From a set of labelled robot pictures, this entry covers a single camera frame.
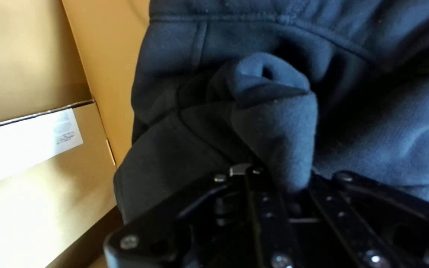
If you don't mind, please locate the large cardboard box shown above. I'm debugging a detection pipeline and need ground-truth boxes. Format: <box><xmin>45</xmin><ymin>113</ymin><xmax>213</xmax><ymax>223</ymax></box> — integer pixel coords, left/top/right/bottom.
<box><xmin>0</xmin><ymin>0</ymin><xmax>152</xmax><ymax>168</ymax></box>

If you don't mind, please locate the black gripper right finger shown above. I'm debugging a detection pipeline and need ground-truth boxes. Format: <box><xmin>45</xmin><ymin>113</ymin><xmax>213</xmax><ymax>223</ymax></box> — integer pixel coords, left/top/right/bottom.
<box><xmin>309</xmin><ymin>169</ymin><xmax>429</xmax><ymax>268</ymax></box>

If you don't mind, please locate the small cardboard box white label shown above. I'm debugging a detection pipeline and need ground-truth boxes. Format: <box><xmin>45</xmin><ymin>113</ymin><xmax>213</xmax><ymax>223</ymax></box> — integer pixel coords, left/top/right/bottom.
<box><xmin>0</xmin><ymin>101</ymin><xmax>122</xmax><ymax>268</ymax></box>

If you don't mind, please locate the black cloth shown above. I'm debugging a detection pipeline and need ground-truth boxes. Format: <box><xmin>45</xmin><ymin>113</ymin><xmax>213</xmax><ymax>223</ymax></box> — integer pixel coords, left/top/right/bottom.
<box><xmin>113</xmin><ymin>0</ymin><xmax>429</xmax><ymax>224</ymax></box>

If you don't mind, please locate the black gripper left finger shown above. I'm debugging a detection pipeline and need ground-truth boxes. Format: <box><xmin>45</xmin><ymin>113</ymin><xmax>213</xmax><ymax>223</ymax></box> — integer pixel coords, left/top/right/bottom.
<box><xmin>103</xmin><ymin>162</ymin><xmax>295</xmax><ymax>268</ymax></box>

